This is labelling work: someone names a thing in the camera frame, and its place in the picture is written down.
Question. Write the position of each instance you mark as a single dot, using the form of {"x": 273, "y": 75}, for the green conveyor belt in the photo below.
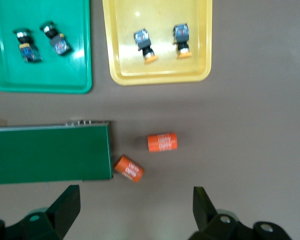
{"x": 50, "y": 155}

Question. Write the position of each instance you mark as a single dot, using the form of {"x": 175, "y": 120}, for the yellow push button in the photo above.
{"x": 182, "y": 37}
{"x": 143, "y": 41}

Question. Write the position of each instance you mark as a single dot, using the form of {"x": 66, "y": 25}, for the yellow plastic tray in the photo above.
{"x": 162, "y": 70}

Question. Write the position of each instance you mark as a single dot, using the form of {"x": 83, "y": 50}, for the green push button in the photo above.
{"x": 27, "y": 48}
{"x": 58, "y": 42}

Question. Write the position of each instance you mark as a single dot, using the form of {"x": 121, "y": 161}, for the orange cylinder battery cell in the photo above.
{"x": 128, "y": 168}
{"x": 162, "y": 142}

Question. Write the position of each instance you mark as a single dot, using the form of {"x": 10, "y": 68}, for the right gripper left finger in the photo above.
{"x": 62, "y": 212}

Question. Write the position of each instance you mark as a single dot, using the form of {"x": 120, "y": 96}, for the green plastic tray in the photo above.
{"x": 47, "y": 75}

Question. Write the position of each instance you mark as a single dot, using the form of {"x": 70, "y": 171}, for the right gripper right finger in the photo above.
{"x": 210, "y": 222}

